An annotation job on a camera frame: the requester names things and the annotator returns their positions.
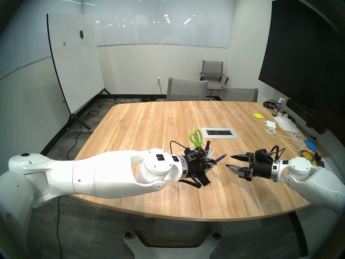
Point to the grey table power outlet panel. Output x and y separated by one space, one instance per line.
219 132

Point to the wall mounted glass whiteboard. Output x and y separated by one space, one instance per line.
167 29

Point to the white mesh pen holder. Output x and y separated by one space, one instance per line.
210 152

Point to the blue ballpoint pen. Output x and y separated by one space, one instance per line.
221 157

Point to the whiteboard cleaner spray bottle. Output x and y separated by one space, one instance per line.
277 108

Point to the blue flat plastic object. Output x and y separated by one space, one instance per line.
312 145

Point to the white paper box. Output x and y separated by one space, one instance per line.
326 161

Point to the yellow sticky note pad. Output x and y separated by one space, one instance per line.
258 115

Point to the yellow black tape roll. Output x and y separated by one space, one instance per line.
307 154

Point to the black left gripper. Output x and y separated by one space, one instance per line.
195 168

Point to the black permanent marker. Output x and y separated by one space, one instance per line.
207 146

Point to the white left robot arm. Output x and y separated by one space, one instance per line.
94 177

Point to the large black wall screen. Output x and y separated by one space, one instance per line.
302 58

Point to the grey armrest swivel chair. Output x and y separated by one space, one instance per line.
213 69

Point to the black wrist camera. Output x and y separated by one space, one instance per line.
198 152
262 154

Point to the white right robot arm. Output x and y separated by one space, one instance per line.
312 177

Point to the small black bottle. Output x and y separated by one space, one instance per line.
317 156

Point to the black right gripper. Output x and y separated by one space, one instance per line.
262 168

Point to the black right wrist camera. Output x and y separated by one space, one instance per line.
262 154

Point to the rolling whiteboard on stand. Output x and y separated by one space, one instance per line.
75 64

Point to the grey mesh-back chair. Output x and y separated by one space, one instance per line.
186 89
240 95

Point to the black whiteboard eraser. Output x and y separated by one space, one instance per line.
81 34

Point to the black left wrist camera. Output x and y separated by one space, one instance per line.
198 152

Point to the black video sound bar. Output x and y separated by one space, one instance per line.
304 114

